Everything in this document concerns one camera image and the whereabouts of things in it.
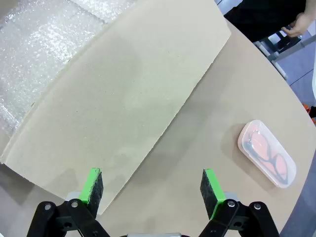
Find green-tipped right gripper right finger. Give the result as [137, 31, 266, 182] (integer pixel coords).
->
[198, 168, 281, 237]

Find green-tipped right gripper left finger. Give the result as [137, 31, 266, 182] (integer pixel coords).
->
[26, 167, 111, 237]

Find black-framed glasses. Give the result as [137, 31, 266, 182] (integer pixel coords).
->
[243, 130, 289, 185]

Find pink translucent glasses case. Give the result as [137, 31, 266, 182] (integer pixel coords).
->
[237, 119, 297, 189]

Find brown cardboard shipping box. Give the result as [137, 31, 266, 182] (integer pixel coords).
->
[0, 0, 232, 215]

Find person's left forearm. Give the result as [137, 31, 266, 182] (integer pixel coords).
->
[305, 0, 316, 19]

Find person's left hand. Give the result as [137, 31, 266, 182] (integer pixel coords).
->
[281, 12, 314, 38]

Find orange cloth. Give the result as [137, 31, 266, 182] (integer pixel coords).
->
[303, 103, 316, 122]

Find clear bubble wrap sheet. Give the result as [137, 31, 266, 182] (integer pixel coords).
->
[0, 0, 139, 136]

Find person in black t-shirt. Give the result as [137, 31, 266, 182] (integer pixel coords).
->
[223, 0, 308, 42]

